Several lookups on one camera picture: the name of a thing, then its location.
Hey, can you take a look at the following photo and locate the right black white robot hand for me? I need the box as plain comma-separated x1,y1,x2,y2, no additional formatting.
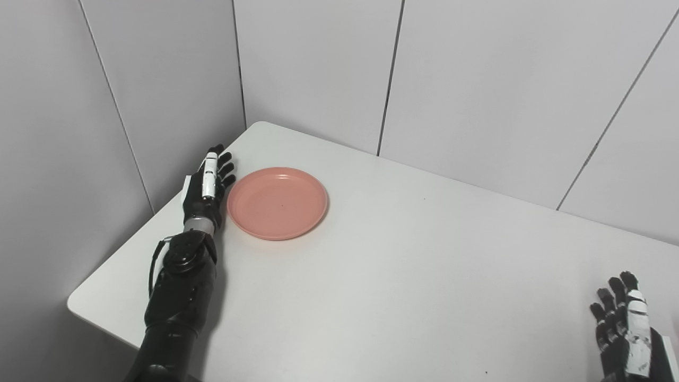
590,272,679,382

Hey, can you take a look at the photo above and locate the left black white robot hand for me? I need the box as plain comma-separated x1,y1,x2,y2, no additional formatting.
181,144,237,229

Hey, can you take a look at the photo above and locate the pink round plate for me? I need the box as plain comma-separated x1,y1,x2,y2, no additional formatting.
227,167,328,241

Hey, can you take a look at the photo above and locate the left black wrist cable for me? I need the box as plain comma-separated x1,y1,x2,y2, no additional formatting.
149,236,176,298

